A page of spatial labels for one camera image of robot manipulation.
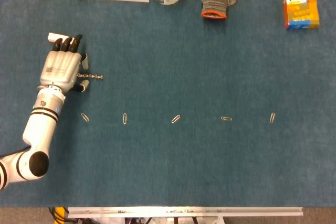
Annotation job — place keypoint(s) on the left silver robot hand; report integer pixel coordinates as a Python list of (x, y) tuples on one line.
[(60, 69)]

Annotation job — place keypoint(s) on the paper clip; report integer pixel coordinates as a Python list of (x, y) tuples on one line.
[(125, 118), (85, 117), (226, 118), (272, 117), (175, 119)]

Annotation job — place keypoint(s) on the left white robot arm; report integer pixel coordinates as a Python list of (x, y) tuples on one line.
[(39, 129)]

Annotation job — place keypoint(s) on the white wedge block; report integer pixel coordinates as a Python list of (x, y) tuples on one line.
[(51, 36)]

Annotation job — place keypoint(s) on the teal felt table mat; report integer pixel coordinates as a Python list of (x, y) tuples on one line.
[(168, 155)]

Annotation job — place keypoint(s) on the orange and blue carton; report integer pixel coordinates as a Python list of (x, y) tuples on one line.
[(300, 3)]

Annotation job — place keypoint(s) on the yellow bracket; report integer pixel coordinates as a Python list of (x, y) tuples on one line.
[(60, 212)]

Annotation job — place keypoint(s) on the aluminium rail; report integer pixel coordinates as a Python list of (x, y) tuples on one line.
[(183, 211)]

